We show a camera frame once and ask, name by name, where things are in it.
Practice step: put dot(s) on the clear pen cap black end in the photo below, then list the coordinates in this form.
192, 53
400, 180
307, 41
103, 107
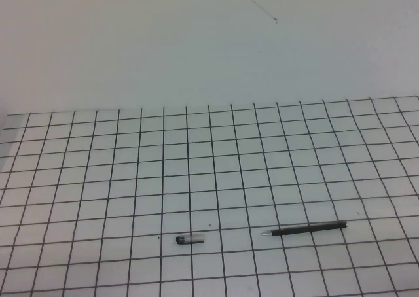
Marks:
191, 238

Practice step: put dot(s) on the black pen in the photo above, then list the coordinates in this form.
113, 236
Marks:
307, 229

